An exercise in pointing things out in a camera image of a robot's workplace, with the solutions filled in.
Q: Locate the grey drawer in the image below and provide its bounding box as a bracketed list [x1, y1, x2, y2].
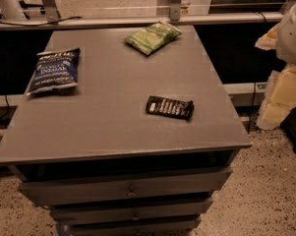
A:
[70, 215, 201, 236]
[51, 195, 212, 225]
[19, 166, 232, 206]

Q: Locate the metal rail frame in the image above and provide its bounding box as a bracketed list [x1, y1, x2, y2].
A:
[0, 0, 296, 30]

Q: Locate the blue salt vinegar chip bag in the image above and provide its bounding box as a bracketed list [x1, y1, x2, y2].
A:
[27, 48, 81, 95]

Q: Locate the top grey drawer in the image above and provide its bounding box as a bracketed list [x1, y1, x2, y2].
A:
[19, 166, 232, 206]

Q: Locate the black rxbar chocolate bar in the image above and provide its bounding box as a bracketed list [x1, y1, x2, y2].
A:
[146, 95, 195, 120]

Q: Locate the middle grey drawer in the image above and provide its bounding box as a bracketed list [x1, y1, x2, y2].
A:
[51, 195, 212, 225]

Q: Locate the black cable on rail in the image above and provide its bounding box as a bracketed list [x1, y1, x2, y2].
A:
[0, 15, 84, 28]

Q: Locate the green jalapeno chip bag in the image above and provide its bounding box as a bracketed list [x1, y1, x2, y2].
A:
[124, 22, 181, 56]

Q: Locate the bottom grey drawer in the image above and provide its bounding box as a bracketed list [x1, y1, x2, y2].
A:
[70, 215, 201, 236]

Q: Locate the grey drawer cabinet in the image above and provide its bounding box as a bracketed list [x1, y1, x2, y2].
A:
[0, 25, 253, 236]

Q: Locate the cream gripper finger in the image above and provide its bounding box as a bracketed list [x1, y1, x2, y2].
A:
[255, 24, 280, 50]
[257, 64, 296, 130]

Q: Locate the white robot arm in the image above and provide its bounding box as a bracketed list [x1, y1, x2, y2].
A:
[255, 2, 296, 130]

